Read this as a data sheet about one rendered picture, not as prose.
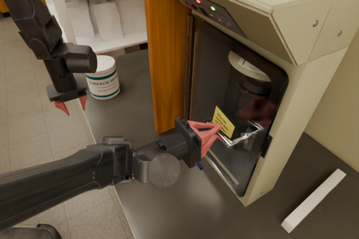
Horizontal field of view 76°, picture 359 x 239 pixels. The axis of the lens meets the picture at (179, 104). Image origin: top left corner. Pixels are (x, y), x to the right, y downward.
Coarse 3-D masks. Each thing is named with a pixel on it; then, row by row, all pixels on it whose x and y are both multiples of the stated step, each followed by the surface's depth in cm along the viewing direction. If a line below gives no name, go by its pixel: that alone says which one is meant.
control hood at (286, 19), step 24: (216, 0) 33; (240, 0) 27; (264, 0) 26; (288, 0) 26; (312, 0) 27; (240, 24) 35; (264, 24) 28; (288, 24) 27; (312, 24) 30; (264, 48) 37; (288, 48) 30; (312, 48) 33
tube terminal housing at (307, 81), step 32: (352, 0) 31; (224, 32) 49; (320, 32) 32; (352, 32) 37; (288, 64) 38; (320, 64) 37; (288, 96) 40; (320, 96) 46; (288, 128) 47; (256, 192) 63
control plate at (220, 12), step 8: (184, 0) 48; (192, 0) 43; (200, 0) 39; (192, 8) 50; (208, 8) 40; (216, 8) 36; (224, 8) 33; (216, 16) 41; (224, 16) 37; (224, 24) 42; (232, 24) 38; (240, 32) 39
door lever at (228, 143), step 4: (208, 128) 55; (212, 128) 53; (216, 132) 52; (220, 132) 52; (244, 132) 51; (216, 136) 52; (220, 136) 51; (224, 136) 51; (240, 136) 52; (244, 136) 51; (220, 140) 51; (224, 140) 50; (228, 140) 50; (232, 140) 50; (236, 140) 50; (240, 140) 50; (244, 140) 51; (248, 140) 50; (224, 144) 50; (228, 144) 49; (232, 144) 49; (236, 144) 50; (228, 148) 49
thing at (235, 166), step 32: (192, 32) 57; (192, 64) 63; (224, 64) 50; (256, 64) 41; (192, 96) 69; (224, 96) 53; (256, 96) 44; (256, 128) 47; (224, 160) 63; (256, 160) 50
